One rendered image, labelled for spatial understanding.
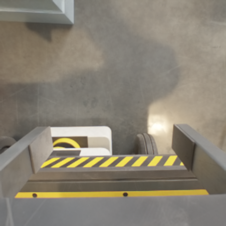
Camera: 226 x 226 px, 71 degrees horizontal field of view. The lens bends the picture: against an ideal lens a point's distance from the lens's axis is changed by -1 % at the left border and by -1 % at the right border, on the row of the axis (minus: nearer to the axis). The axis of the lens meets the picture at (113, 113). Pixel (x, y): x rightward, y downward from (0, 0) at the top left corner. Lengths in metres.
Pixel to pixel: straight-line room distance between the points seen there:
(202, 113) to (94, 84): 0.40
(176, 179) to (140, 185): 0.06
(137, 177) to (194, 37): 0.48
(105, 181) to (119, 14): 0.48
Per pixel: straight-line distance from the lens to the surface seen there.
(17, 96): 0.65
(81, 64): 0.56
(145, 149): 0.47
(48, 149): 0.17
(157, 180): 0.31
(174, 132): 0.16
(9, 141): 0.65
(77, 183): 0.31
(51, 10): 0.49
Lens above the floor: 0.55
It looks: 75 degrees down
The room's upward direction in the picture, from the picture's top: 179 degrees counter-clockwise
